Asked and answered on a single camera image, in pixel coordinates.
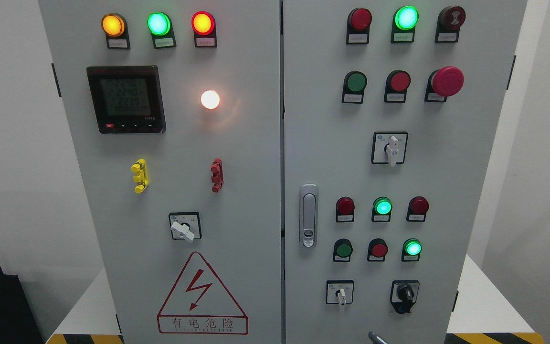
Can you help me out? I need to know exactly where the white rotary switch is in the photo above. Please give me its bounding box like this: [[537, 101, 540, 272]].
[[371, 131, 409, 166], [326, 279, 354, 313]]

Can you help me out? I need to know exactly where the red push button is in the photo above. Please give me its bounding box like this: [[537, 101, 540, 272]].
[[367, 238, 389, 262], [383, 70, 411, 103]]

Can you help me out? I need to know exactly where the red lit indicator light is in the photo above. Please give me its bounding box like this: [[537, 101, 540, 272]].
[[191, 11, 217, 48]]

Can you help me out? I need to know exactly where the green push button upper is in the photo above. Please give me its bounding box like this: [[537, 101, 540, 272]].
[[342, 70, 368, 104]]

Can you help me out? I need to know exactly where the red indicator light middle right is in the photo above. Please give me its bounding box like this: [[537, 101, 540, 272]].
[[406, 196, 430, 222]]

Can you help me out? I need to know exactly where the white rotary switch left door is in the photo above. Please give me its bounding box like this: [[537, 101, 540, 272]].
[[169, 212, 201, 242]]

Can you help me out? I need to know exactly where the dark red buzzer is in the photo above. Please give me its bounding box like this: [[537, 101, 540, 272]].
[[434, 6, 466, 43]]

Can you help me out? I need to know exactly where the green indicator light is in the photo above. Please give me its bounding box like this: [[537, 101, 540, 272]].
[[147, 11, 177, 49], [391, 6, 419, 44], [371, 196, 392, 223]]

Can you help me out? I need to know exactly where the grey cabinet door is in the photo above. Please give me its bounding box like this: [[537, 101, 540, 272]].
[[282, 0, 527, 344], [39, 0, 282, 344]]

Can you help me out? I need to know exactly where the black box with antenna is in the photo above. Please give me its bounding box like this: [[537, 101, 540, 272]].
[[0, 266, 44, 344]]

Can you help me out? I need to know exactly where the white rotary switch upper right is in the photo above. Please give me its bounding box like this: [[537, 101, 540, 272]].
[[371, 131, 409, 166]]

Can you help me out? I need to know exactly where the black rotary selector switch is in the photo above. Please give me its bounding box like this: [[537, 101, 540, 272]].
[[389, 279, 420, 315]]

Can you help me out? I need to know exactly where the red electric warning sticker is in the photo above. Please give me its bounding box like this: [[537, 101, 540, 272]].
[[157, 252, 249, 335]]

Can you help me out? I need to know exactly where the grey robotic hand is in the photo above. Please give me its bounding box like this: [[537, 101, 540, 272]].
[[368, 332, 388, 344]]

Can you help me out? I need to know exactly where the grey left cabinet door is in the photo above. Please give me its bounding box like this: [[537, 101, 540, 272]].
[[39, 0, 282, 344]]

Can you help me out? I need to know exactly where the silver door handle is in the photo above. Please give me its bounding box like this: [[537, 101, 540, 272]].
[[299, 184, 318, 248]]

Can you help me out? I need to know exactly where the red indicator light middle left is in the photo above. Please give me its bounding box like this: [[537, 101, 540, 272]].
[[336, 196, 355, 223]]

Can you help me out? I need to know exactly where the white lit indicator light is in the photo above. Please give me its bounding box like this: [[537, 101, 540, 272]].
[[200, 89, 221, 110]]

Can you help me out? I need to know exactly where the red push button upper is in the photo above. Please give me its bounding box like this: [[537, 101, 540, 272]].
[[383, 70, 411, 103]]

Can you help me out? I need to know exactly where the red indicator light top right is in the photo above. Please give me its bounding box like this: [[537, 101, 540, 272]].
[[346, 7, 372, 45]]

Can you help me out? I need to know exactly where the green lit button lower right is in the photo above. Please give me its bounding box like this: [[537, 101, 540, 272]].
[[401, 238, 422, 262]]

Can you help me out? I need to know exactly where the black digital power meter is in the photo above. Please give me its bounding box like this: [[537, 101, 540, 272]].
[[86, 65, 166, 134]]

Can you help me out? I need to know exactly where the red push button lower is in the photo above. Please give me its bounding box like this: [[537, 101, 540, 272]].
[[367, 238, 389, 262]]

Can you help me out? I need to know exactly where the green indicator light top right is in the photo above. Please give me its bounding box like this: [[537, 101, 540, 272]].
[[391, 6, 419, 44]]

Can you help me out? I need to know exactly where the green indicator light top left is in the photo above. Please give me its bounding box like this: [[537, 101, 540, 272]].
[[147, 11, 177, 49]]

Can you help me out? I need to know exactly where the white rotary switch lower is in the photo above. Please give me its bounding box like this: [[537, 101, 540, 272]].
[[326, 279, 354, 313]]

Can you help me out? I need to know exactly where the amber indicator light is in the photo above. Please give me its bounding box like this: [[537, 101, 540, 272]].
[[101, 13, 130, 50]]

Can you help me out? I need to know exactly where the grey right cabinet door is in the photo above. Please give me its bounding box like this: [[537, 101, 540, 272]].
[[282, 0, 527, 344]]

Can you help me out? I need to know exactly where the green indicator light middle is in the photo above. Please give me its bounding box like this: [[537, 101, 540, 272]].
[[371, 196, 392, 223]]

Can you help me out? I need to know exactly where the red emergency stop button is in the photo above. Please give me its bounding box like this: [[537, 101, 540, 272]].
[[425, 66, 465, 103]]

